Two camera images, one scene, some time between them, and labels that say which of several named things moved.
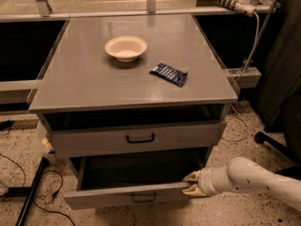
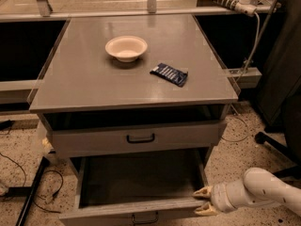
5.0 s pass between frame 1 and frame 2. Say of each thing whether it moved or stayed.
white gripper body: moved
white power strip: stayed
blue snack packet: stayed
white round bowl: stayed
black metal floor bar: stayed
